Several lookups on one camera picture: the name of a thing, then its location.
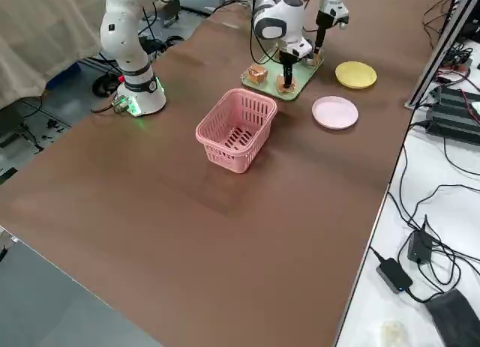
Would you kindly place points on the yellow round plate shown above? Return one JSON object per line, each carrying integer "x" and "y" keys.
{"x": 356, "y": 75}

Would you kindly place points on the small pink slotted basket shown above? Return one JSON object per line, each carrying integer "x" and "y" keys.
{"x": 234, "y": 169}

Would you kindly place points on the black power supply unit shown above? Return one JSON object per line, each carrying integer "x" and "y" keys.
{"x": 457, "y": 99}
{"x": 453, "y": 127}

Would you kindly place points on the black fabric pouch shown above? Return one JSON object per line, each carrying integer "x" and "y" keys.
{"x": 453, "y": 317}

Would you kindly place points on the black plug adapter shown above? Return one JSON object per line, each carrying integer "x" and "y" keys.
{"x": 420, "y": 246}

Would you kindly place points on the clear-wrapped bread pack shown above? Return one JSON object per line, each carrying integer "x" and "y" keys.
{"x": 279, "y": 84}
{"x": 313, "y": 60}
{"x": 257, "y": 74}

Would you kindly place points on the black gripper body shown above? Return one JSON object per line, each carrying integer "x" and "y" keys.
{"x": 323, "y": 23}
{"x": 289, "y": 57}

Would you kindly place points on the blue crate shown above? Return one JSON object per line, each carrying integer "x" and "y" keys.
{"x": 63, "y": 75}

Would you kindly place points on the pale round snack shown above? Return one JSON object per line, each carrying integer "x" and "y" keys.
{"x": 393, "y": 332}

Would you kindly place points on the white round plate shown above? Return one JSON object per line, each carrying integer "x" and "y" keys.
{"x": 335, "y": 112}

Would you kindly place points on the beige curtain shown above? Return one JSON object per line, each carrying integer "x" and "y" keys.
{"x": 37, "y": 43}

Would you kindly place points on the white desk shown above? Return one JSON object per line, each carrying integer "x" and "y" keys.
{"x": 461, "y": 227}

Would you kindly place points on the green rectangular tray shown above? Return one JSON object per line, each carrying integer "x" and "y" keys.
{"x": 305, "y": 77}

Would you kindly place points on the aluminium frame post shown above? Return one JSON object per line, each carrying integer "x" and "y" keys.
{"x": 438, "y": 43}

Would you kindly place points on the black power brick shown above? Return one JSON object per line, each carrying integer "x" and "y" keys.
{"x": 393, "y": 274}

